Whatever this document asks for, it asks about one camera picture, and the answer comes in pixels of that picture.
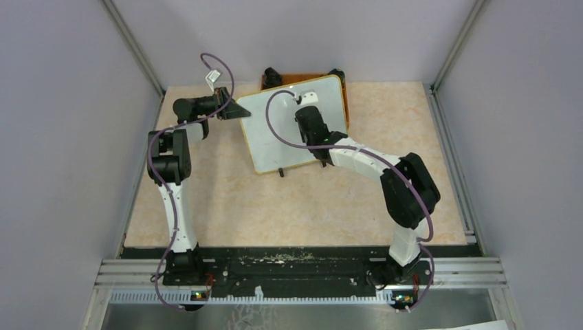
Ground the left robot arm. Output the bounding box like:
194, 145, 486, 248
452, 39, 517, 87
146, 87, 251, 285

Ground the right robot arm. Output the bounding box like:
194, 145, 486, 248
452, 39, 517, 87
295, 106, 441, 286

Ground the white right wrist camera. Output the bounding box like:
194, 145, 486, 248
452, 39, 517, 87
293, 90, 318, 106

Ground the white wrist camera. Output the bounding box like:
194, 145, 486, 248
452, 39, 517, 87
293, 90, 318, 106
205, 69, 222, 91

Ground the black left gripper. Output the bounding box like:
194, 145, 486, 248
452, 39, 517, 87
195, 87, 252, 120

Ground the black object in tray left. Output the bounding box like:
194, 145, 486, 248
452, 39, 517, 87
262, 67, 283, 89

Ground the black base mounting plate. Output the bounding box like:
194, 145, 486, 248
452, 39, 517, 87
120, 245, 434, 302

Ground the white whiteboard with yellow frame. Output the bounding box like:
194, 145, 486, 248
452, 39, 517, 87
236, 75, 348, 174

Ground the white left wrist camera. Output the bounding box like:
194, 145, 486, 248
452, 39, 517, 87
205, 69, 222, 91

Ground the white slotted cable duct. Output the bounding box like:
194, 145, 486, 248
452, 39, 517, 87
109, 289, 395, 306

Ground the aluminium frame rail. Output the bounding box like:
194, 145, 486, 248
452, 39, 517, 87
95, 257, 507, 289

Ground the dark object in tray right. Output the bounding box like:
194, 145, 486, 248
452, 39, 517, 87
328, 68, 345, 84

